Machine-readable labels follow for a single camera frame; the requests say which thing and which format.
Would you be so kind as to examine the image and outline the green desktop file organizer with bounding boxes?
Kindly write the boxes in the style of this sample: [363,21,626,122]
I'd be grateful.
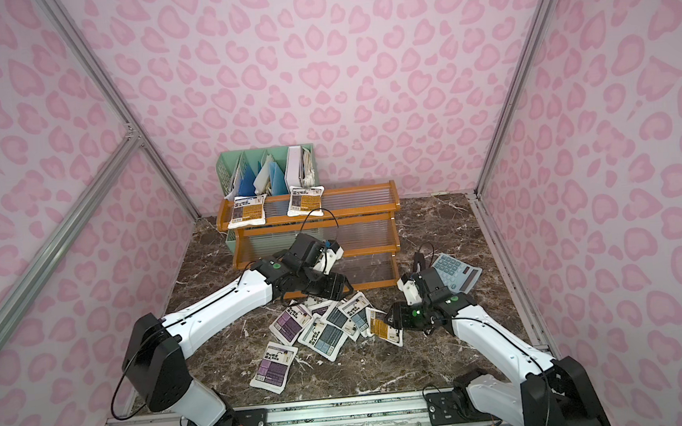
[215,145,290,255]

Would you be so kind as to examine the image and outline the purple coffee bag in pile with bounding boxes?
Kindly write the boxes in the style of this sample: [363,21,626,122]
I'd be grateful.
[269,303,313,345]

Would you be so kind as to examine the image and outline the white book in organizer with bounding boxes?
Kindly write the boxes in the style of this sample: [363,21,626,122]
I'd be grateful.
[284,145,304,188]

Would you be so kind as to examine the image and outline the orange three-tier shelf rack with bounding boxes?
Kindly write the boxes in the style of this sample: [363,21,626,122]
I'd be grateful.
[217,181,401,291]

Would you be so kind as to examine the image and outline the purple coffee bag near front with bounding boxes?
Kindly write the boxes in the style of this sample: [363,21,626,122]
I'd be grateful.
[250,342,298,394]

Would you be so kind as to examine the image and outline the blue coffee bag right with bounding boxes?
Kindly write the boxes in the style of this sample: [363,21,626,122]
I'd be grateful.
[339,291,372,337]

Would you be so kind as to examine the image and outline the blue coffee bag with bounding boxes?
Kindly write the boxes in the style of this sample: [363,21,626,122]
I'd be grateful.
[339,291,372,337]
[298,315,349,362]
[320,301,361,342]

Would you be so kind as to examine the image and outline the grey desk calculator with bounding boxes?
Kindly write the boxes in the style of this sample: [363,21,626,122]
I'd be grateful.
[432,253,483,293]

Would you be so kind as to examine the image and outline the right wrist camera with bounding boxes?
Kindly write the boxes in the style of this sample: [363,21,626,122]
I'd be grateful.
[397,275,423,307]

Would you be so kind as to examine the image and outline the yellow coffee bag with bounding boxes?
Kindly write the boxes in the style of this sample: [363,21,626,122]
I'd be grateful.
[365,307,403,347]
[287,186,325,217]
[228,195,267,230]

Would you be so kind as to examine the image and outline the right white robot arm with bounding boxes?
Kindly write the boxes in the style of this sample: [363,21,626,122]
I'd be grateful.
[385,268,612,426]

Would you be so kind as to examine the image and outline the blue coffee bag front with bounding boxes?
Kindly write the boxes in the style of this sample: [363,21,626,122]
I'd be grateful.
[298,315,349,362]

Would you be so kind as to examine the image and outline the blue coffee bag middle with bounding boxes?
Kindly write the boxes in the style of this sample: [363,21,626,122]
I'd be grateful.
[320,301,361,342]

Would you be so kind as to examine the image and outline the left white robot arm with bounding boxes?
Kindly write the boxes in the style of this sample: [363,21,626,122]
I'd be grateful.
[122,233,349,426]

